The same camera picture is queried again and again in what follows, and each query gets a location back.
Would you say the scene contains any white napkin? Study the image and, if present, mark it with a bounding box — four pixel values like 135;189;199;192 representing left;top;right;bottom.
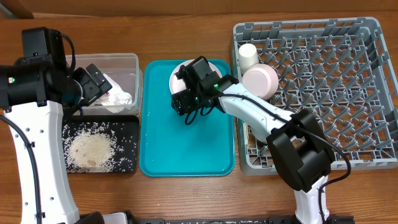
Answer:
93;73;132;113

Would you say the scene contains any white paper cup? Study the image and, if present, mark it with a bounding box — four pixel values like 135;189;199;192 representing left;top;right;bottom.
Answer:
238;44;259;75

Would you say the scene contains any pink small bowl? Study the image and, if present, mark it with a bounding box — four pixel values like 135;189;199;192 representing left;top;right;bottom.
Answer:
242;63;279;100

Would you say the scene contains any pile of rice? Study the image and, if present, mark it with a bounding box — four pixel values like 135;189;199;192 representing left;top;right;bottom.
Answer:
62;121;137;174

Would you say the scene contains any grey bowl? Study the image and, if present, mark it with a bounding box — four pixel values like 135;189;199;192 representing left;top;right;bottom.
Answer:
250;126;269;143

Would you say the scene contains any pink plate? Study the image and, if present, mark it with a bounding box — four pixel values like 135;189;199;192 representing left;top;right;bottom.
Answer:
169;59;222;95

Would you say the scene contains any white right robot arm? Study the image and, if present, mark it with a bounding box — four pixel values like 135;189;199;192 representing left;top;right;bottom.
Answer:
169;56;335;223

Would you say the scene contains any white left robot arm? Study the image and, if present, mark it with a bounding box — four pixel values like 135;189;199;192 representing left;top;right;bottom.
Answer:
1;27;111;223

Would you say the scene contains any clear plastic bin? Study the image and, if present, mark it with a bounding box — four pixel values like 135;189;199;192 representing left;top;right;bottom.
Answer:
76;53;143;116

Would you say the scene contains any black rectangular tray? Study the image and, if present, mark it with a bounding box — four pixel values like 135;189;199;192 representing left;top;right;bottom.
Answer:
61;114;140;174

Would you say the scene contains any teal plastic tray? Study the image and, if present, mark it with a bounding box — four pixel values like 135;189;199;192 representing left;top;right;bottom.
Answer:
139;60;235;177

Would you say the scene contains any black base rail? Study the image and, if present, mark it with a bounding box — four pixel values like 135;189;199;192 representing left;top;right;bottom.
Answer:
77;210;355;224

